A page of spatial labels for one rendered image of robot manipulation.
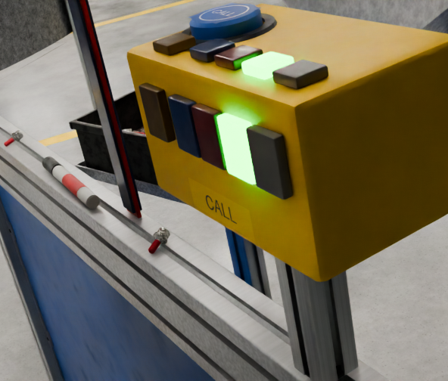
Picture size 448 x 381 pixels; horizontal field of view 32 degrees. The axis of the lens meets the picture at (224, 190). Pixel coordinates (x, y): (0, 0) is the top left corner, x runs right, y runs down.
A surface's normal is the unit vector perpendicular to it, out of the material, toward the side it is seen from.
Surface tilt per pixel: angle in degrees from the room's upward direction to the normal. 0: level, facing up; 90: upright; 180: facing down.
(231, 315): 0
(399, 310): 0
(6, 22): 90
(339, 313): 90
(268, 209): 90
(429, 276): 0
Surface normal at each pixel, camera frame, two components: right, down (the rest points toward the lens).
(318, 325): 0.54, 0.29
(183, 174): -0.83, 0.38
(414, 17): -0.40, -0.11
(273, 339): -0.18, -0.88
